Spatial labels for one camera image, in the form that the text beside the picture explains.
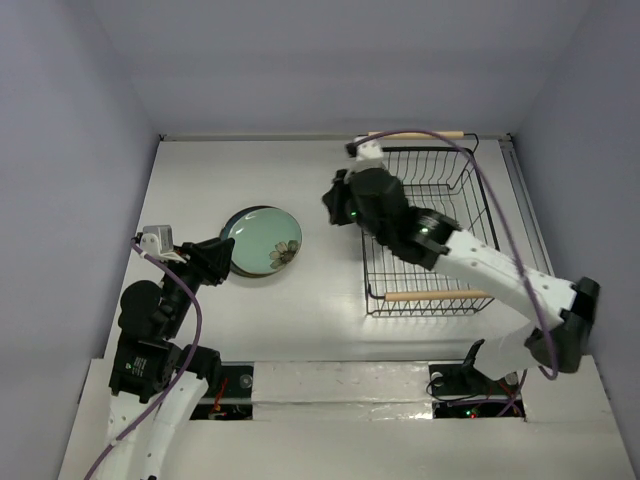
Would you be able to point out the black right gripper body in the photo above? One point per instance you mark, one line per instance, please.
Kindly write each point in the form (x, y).
(341, 201)

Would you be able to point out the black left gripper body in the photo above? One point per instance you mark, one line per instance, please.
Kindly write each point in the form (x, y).
(198, 267)

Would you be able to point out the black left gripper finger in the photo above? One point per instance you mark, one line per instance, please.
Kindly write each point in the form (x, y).
(222, 253)
(205, 250)

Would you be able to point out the dark teal brown-rimmed plate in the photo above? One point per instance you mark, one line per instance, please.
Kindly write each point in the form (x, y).
(232, 220)

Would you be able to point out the light green plate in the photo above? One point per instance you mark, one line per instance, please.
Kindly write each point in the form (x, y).
(265, 241)

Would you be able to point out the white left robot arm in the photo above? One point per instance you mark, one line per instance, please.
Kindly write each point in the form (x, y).
(160, 371)

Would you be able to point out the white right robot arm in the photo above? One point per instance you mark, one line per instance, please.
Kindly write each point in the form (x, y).
(560, 313)

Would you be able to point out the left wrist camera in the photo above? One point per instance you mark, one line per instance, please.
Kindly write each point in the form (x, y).
(157, 241)

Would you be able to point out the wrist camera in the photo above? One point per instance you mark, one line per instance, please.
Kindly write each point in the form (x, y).
(157, 241)
(366, 155)

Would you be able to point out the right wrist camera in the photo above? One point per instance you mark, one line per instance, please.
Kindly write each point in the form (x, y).
(366, 155)

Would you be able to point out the black wire dish rack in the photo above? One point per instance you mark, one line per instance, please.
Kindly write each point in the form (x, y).
(437, 177)

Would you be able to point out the aluminium rail on table edge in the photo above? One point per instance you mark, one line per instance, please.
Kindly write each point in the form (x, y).
(523, 240)

